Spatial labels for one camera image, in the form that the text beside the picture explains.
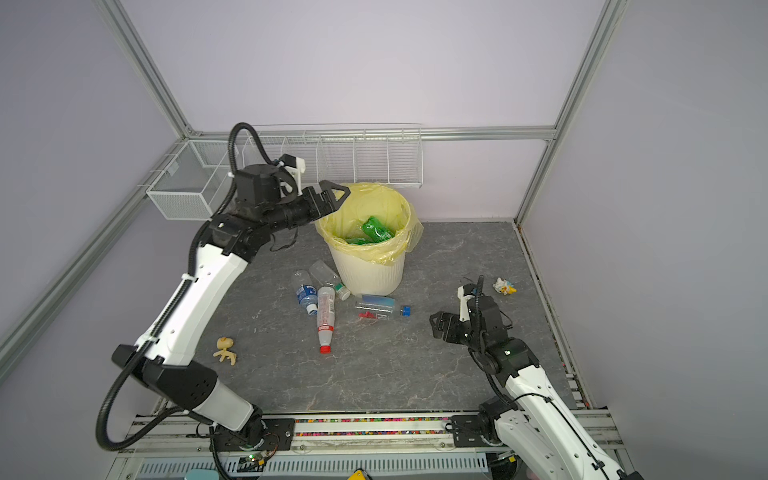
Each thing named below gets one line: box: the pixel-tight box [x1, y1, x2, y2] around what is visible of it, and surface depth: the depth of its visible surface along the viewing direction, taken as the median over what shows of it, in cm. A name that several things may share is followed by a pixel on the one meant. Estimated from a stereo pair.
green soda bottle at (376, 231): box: [362, 216, 395, 243], surface depth 95 cm
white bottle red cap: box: [317, 286, 335, 354], surface depth 91 cm
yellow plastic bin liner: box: [316, 182, 424, 265], surface depth 85 cm
